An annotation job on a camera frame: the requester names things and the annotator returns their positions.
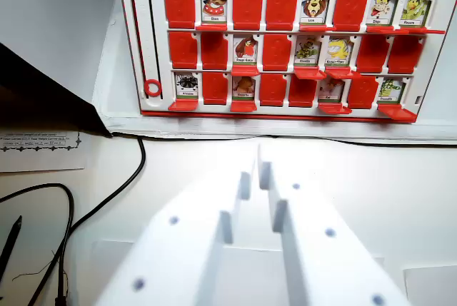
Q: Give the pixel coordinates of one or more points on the printed paper sheet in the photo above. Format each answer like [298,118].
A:
[43,158]

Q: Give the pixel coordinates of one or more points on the red and white game board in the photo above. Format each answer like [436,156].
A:
[143,35]

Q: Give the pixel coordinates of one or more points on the black pen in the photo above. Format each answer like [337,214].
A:
[10,245]

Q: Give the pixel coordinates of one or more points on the red board flap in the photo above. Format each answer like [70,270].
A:
[182,106]

